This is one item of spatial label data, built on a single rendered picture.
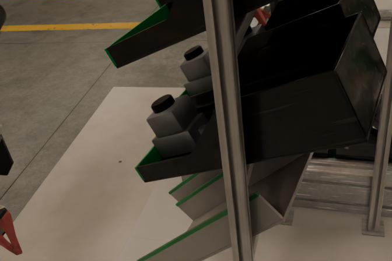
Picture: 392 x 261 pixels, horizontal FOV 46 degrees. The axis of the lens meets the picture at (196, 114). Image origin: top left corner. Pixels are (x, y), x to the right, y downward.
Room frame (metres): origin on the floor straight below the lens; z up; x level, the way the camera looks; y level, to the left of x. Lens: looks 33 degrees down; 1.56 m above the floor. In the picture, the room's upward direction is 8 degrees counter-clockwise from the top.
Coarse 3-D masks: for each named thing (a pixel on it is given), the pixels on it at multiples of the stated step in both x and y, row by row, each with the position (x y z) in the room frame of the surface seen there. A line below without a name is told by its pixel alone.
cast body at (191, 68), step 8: (192, 48) 0.63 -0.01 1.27; (200, 48) 0.62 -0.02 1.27; (184, 56) 0.62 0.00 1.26; (192, 56) 0.61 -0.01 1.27; (200, 56) 0.60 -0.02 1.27; (208, 56) 0.60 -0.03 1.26; (184, 64) 0.61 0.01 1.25; (192, 64) 0.60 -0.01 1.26; (200, 64) 0.59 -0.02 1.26; (208, 64) 0.59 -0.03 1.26; (184, 72) 0.61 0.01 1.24; (192, 72) 0.60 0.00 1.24; (200, 72) 0.59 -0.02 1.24; (208, 72) 0.59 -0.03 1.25; (192, 80) 0.60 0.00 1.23; (200, 80) 0.60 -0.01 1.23; (208, 80) 0.59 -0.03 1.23; (192, 88) 0.60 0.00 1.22; (200, 88) 0.60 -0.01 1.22; (208, 88) 0.59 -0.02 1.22
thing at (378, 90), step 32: (320, 32) 0.45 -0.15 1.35; (352, 32) 0.39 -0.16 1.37; (256, 64) 0.49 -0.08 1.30; (288, 64) 0.47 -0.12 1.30; (320, 64) 0.45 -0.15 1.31; (352, 64) 0.36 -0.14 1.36; (256, 96) 0.36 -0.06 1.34; (288, 96) 0.34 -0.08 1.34; (320, 96) 0.33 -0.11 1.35; (352, 96) 0.33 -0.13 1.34; (256, 128) 0.36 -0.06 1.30; (288, 128) 0.34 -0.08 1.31; (320, 128) 0.33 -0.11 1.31; (352, 128) 0.31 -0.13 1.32; (160, 160) 0.47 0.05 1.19; (192, 160) 0.40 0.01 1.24; (256, 160) 0.36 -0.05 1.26
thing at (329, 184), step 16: (320, 160) 0.69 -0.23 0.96; (336, 160) 0.69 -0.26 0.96; (352, 160) 0.68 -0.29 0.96; (304, 176) 0.67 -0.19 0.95; (320, 176) 0.66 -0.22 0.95; (336, 176) 0.65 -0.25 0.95; (352, 176) 0.64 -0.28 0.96; (368, 176) 0.63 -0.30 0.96; (304, 192) 0.67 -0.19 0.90; (320, 192) 0.66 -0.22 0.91; (336, 192) 0.65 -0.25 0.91; (352, 192) 0.64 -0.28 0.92; (368, 192) 0.63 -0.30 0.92; (384, 192) 0.62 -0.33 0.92; (320, 208) 0.66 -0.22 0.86; (336, 208) 0.65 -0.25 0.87; (352, 208) 0.64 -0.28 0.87; (368, 208) 0.63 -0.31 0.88; (384, 208) 0.62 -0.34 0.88
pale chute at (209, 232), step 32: (288, 160) 0.47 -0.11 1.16; (192, 192) 0.55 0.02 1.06; (224, 192) 0.52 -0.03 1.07; (256, 192) 0.36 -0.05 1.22; (288, 192) 0.39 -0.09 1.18; (192, 224) 0.54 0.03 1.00; (224, 224) 0.38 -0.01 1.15; (256, 224) 0.36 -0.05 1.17; (160, 256) 0.43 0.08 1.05; (192, 256) 0.41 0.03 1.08
